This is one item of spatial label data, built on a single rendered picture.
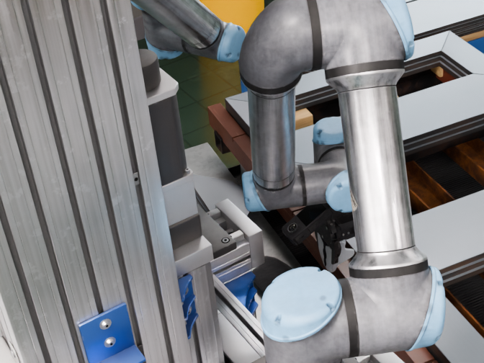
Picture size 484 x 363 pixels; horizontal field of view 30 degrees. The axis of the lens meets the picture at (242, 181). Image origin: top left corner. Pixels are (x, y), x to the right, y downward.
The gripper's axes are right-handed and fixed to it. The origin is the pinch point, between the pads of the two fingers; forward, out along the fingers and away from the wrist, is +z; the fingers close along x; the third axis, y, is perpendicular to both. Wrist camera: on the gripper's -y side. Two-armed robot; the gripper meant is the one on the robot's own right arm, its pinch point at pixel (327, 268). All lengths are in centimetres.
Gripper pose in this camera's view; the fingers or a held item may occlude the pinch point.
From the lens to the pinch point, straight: 190.1
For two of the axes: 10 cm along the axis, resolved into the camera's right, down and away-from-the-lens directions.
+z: 0.8, 8.0, 6.0
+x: -4.0, -5.2, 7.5
